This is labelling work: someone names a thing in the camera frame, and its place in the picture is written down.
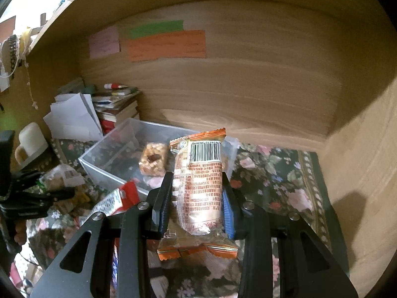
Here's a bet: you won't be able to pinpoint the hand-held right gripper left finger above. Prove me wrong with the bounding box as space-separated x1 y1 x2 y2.
29 172 174 298

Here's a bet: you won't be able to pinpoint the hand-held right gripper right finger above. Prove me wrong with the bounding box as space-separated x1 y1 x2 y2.
221 176 358 298

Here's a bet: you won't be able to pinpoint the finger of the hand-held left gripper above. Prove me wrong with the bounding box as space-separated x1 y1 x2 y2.
12 169 75 212

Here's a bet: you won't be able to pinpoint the clear green-label snack packet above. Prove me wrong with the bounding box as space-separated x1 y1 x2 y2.
38 164 87 193

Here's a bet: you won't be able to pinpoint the orange snack bar packet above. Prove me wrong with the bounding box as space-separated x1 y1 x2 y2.
157 127 239 261

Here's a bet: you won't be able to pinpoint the clear plastic storage box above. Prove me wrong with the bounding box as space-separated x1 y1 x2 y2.
78 117 240 201

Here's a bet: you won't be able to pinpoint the person's left hand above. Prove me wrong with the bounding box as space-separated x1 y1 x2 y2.
14 220 27 246

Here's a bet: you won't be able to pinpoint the pink wrapped snack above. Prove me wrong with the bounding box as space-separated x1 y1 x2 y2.
142 175 165 190

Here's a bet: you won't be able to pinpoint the white mug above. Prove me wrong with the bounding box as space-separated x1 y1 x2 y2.
14 122 50 166

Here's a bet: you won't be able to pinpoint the clear-wrapped nut brittle bar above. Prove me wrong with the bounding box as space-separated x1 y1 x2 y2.
138 142 168 177

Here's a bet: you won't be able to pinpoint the red and white snack packet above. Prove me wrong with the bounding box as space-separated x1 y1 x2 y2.
92 181 141 222

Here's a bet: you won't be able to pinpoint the dark floral tablecloth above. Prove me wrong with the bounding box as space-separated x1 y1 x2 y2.
9 137 351 298

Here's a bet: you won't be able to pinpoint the white folded paper sheets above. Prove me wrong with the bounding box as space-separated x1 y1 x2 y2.
43 93 104 142

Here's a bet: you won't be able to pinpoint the stack of books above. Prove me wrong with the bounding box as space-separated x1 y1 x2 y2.
91 86 141 135

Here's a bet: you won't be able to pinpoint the orange sticky note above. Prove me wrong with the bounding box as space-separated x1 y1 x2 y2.
120 30 207 63

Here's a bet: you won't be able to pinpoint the pink sticky note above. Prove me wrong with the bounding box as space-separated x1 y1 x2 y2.
89 26 121 59

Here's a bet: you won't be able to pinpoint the green sticky note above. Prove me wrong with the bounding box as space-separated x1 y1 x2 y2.
129 20 184 39

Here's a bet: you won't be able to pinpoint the hanging beaded strings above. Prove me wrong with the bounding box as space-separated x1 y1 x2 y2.
0 27 33 79

